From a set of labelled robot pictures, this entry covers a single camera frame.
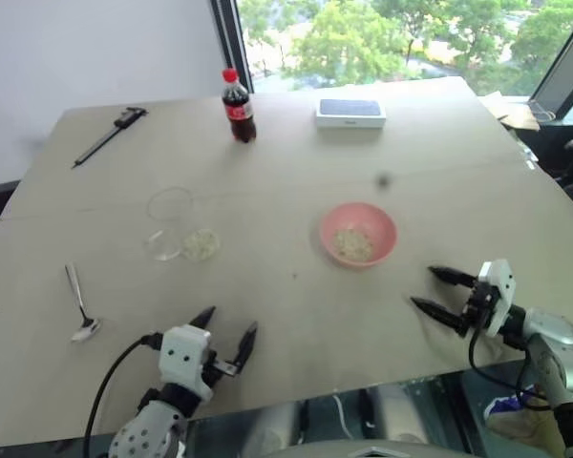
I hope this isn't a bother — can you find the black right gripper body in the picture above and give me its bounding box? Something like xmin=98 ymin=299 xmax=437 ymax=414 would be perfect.
xmin=459 ymin=281 xmax=500 ymax=338

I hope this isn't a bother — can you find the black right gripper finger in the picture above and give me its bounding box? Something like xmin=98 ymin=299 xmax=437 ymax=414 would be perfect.
xmin=410 ymin=296 xmax=471 ymax=338
xmin=427 ymin=265 xmax=477 ymax=289

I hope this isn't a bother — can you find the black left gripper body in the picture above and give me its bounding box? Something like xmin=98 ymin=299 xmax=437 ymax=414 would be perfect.
xmin=201 ymin=349 xmax=243 ymax=388

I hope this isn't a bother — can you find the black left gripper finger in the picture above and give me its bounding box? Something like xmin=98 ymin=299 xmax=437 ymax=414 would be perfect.
xmin=233 ymin=321 xmax=260 ymax=370
xmin=187 ymin=305 xmax=218 ymax=331

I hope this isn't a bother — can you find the clear glass cup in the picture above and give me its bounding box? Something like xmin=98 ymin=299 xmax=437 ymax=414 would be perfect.
xmin=143 ymin=185 xmax=196 ymax=262

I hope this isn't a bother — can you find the beige grainy food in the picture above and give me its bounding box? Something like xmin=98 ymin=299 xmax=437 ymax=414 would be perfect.
xmin=332 ymin=228 xmax=374 ymax=261

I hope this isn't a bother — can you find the metal spoon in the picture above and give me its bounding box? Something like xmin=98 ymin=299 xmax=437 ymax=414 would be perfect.
xmin=64 ymin=261 xmax=103 ymax=344

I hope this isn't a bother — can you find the pink bowl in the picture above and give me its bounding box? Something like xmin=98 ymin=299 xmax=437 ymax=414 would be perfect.
xmin=319 ymin=201 xmax=398 ymax=268

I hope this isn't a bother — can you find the grey robot torso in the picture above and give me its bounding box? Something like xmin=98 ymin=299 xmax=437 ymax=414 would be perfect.
xmin=247 ymin=381 xmax=474 ymax=458

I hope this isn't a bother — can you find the brown cardboard sheet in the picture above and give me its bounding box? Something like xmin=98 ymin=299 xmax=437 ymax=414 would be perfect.
xmin=477 ymin=92 xmax=541 ymax=132

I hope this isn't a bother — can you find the white phone box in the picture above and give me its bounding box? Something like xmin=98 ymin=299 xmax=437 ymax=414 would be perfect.
xmin=314 ymin=98 xmax=388 ymax=130

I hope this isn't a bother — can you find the black vernier caliper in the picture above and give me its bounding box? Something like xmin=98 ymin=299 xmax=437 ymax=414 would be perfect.
xmin=71 ymin=107 xmax=149 ymax=169

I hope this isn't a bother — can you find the cola bottle with red cap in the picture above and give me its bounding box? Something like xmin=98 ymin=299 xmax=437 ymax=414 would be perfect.
xmin=220 ymin=68 xmax=258 ymax=144

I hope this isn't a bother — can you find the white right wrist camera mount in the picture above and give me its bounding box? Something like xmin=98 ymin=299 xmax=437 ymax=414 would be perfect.
xmin=477 ymin=259 xmax=515 ymax=338

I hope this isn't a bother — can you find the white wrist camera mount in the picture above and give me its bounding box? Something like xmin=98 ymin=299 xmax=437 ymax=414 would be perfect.
xmin=477 ymin=259 xmax=515 ymax=338
xmin=158 ymin=324 xmax=213 ymax=400

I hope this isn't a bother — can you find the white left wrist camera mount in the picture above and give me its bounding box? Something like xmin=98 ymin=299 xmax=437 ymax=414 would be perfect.
xmin=158 ymin=324 xmax=213 ymax=400

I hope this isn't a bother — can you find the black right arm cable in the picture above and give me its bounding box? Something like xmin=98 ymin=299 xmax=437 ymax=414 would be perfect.
xmin=467 ymin=323 xmax=553 ymax=412

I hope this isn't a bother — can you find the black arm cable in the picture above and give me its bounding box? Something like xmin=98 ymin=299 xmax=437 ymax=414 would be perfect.
xmin=467 ymin=323 xmax=553 ymax=412
xmin=82 ymin=333 xmax=166 ymax=443

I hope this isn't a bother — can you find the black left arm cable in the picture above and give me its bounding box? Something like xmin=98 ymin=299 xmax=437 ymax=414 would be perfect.
xmin=82 ymin=333 xmax=166 ymax=443

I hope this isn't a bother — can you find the thin white cable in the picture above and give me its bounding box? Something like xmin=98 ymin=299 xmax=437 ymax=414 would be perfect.
xmin=332 ymin=392 xmax=353 ymax=438

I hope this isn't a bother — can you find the slanted dark window frame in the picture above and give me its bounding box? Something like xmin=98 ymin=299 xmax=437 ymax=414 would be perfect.
xmin=528 ymin=0 xmax=573 ymax=126

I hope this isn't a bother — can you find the dark window frame post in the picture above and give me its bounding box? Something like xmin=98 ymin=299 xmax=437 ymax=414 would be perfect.
xmin=209 ymin=0 xmax=255 ymax=94

